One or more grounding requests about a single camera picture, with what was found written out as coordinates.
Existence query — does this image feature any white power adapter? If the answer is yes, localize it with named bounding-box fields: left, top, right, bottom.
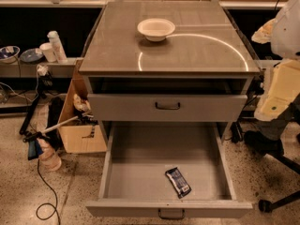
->
left=37, top=65, right=48, bottom=76

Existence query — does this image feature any black floor cable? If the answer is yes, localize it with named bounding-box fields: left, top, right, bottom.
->
left=35, top=158, right=62, bottom=225

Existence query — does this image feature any open grey middle drawer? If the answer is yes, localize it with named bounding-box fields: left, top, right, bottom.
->
left=86, top=122, right=252, bottom=219

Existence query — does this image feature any crumpled paper in box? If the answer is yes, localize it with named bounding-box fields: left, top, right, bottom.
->
left=73, top=94, right=91, bottom=112

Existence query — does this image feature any cardboard box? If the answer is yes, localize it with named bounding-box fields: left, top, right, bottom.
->
left=58, top=59, right=107, bottom=154

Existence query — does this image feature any white paper bowl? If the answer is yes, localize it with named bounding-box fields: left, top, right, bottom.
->
left=137, top=18, right=175, bottom=42

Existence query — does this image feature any white cylindrical can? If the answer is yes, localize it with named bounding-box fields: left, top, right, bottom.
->
left=47, top=31, right=68, bottom=63

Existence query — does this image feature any blue patterned bowl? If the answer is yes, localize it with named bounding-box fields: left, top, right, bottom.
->
left=0, top=46, right=20, bottom=64

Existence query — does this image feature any dark blue rxbar wrapper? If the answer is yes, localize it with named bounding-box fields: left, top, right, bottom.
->
left=165, top=167, right=191, bottom=199

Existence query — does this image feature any blue plate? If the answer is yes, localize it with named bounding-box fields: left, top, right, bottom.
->
left=20, top=48, right=44, bottom=64

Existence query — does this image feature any clear plastic bottle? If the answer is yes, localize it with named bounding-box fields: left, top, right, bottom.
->
left=37, top=139, right=62, bottom=172

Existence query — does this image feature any black office chair base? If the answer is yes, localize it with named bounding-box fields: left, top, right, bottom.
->
left=258, top=150, right=300, bottom=214

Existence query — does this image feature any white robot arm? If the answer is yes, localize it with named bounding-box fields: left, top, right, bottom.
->
left=251, top=0, right=300, bottom=121

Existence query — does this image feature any grabber tool with blue handle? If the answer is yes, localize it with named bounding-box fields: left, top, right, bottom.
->
left=22, top=111, right=92, bottom=160

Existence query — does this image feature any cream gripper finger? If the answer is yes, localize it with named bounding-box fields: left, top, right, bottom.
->
left=254, top=60, right=300, bottom=121
left=251, top=19, right=276, bottom=44

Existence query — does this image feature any white paper cup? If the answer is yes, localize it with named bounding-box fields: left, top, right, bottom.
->
left=39, top=42, right=56, bottom=63

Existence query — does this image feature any person leg in jeans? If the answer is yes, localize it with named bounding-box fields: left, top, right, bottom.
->
left=257, top=95, right=300, bottom=141

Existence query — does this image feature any grey drawer cabinet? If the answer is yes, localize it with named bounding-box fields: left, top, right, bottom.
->
left=78, top=0, right=261, bottom=133

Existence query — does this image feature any closed grey top drawer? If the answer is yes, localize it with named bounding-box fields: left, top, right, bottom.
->
left=88, top=94, right=247, bottom=122

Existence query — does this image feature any black shoe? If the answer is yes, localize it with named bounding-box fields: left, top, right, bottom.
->
left=244, top=130, right=284, bottom=155

